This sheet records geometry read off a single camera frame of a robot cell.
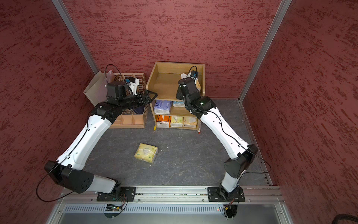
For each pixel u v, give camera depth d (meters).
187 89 0.50
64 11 0.73
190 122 0.97
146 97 0.62
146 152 0.84
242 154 0.42
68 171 0.38
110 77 0.93
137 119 1.01
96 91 0.83
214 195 0.74
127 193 0.75
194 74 0.60
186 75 0.81
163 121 0.95
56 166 0.39
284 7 0.71
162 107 0.86
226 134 0.43
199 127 1.00
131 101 0.61
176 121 0.97
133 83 0.64
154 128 1.01
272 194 0.76
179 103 0.90
